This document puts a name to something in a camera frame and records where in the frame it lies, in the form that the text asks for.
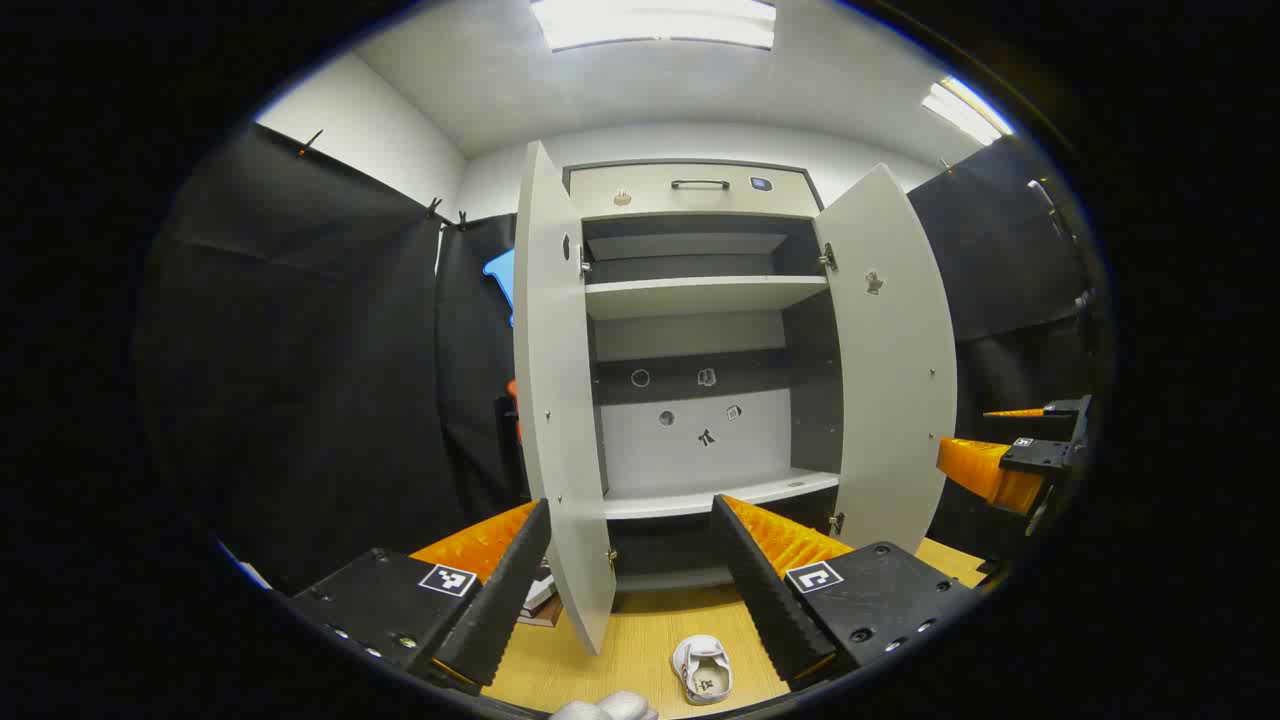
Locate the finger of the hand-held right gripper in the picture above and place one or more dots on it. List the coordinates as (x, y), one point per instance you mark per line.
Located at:
(1060, 409)
(985, 470)

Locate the grey shoe cabinet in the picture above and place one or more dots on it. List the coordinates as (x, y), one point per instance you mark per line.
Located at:
(700, 440)

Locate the white shoe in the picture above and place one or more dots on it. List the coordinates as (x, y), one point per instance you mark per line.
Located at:
(705, 672)

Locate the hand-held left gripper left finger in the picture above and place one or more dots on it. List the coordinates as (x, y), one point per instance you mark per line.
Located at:
(505, 600)

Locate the grey cabinet door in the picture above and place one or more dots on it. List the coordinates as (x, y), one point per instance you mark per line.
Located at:
(560, 400)
(895, 400)

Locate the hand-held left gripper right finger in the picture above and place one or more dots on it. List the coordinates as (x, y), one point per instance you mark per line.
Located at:
(765, 600)

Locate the stack of books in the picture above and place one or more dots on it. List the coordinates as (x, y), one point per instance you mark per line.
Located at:
(540, 600)

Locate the wide ceiling light panel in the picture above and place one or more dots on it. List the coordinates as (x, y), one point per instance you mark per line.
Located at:
(655, 22)

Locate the grey cabinet drawer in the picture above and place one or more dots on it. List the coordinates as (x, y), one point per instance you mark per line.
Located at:
(640, 200)

